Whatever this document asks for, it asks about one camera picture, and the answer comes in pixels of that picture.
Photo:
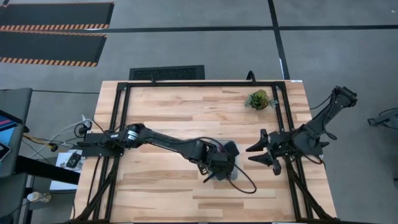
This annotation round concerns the clear plastic bottle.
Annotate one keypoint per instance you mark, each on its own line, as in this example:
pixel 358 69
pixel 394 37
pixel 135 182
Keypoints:
pixel 35 196

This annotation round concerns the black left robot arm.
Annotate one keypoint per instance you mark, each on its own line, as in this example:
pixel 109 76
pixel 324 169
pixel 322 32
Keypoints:
pixel 168 141

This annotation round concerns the black floor vent grille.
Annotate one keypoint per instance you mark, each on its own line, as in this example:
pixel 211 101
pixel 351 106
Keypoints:
pixel 166 73

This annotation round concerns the black hazard-striped floor mat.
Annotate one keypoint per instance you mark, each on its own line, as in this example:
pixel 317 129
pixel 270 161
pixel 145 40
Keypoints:
pixel 56 14
pixel 49 46

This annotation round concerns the white paper sheet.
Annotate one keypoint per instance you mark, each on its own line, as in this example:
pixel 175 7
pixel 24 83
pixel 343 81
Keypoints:
pixel 62 183

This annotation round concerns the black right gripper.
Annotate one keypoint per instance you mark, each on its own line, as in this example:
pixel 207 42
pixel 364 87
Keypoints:
pixel 281 144

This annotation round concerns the tablet with colourful screen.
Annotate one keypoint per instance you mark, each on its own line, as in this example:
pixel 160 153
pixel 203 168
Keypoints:
pixel 6 123

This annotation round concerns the black metal stand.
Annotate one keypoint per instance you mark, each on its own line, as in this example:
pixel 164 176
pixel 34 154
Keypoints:
pixel 384 119

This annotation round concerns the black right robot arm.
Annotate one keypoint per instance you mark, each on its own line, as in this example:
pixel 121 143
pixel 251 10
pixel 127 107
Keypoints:
pixel 320 124

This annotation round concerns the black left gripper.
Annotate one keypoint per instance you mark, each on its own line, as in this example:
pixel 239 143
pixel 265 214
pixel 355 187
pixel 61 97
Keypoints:
pixel 214 157

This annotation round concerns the grey plastic bin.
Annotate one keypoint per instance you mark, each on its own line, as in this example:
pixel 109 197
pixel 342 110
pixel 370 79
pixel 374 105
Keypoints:
pixel 237 168

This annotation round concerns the grey desk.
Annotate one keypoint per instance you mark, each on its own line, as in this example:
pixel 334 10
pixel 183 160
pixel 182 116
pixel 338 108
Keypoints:
pixel 18 102

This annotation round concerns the black desk beam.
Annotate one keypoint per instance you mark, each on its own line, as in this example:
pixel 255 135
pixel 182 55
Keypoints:
pixel 46 169

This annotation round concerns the small black electronic device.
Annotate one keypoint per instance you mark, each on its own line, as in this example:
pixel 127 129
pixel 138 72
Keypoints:
pixel 74 160

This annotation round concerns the black aluminium table frame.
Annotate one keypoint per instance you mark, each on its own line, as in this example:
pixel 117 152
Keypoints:
pixel 202 84

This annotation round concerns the small potted succulent plant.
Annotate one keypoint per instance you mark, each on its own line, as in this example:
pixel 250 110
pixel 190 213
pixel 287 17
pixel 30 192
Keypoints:
pixel 258 99

